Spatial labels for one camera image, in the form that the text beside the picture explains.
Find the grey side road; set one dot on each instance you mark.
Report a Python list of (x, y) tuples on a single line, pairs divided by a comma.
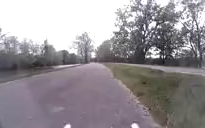
[(176, 69)]

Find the grass strip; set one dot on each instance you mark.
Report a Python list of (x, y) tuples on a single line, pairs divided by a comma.
[(163, 90)]

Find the robot's own part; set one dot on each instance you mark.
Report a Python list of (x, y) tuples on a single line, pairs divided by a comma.
[(134, 125), (67, 126)]

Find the row of tall trees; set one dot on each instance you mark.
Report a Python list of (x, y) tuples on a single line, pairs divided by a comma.
[(156, 36)]

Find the grass verge with dirt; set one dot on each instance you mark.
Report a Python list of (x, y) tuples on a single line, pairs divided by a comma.
[(16, 74)]

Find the grey asphalt path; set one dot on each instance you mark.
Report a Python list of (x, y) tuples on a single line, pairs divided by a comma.
[(80, 93)]

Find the bare tall tree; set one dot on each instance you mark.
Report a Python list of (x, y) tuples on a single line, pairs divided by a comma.
[(83, 46)]

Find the row of bushes and trees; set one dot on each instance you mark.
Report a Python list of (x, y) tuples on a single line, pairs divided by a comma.
[(26, 56)]

